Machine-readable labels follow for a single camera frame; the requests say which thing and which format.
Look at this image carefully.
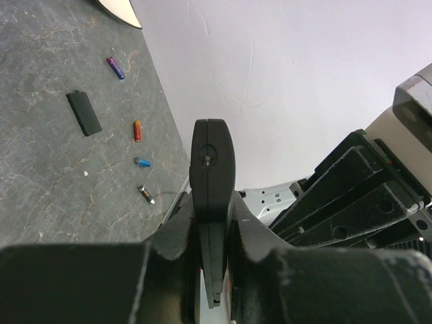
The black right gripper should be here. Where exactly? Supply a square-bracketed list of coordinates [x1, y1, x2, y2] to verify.
[269, 130, 431, 248]

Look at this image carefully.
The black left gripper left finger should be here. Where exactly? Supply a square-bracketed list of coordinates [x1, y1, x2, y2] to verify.
[1, 194, 199, 323]

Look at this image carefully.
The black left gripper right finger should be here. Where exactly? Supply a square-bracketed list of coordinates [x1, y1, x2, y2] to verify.
[228, 194, 431, 323]

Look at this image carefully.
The black remote control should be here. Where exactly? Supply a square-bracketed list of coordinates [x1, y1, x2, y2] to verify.
[189, 119, 236, 308]

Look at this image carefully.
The black remote battery cover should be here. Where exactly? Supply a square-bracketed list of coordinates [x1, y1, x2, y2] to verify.
[66, 90, 102, 136]

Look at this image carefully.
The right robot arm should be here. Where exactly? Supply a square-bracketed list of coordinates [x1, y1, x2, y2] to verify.
[240, 130, 431, 253]

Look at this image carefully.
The dark battery near base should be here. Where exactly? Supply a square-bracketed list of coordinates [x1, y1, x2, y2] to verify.
[137, 186, 155, 205]

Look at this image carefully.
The blue battery near right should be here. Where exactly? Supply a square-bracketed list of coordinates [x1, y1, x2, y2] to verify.
[133, 157, 151, 168]

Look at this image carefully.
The orange red battery right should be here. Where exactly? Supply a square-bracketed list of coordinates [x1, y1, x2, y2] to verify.
[133, 120, 142, 142]

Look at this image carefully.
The purple blue battery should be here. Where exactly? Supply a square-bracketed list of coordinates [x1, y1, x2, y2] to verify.
[106, 57, 126, 80]

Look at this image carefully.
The white square plate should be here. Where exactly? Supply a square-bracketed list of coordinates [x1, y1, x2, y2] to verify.
[97, 0, 142, 30]

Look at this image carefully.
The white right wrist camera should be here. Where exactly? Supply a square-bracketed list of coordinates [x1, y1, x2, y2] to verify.
[366, 65, 431, 193]

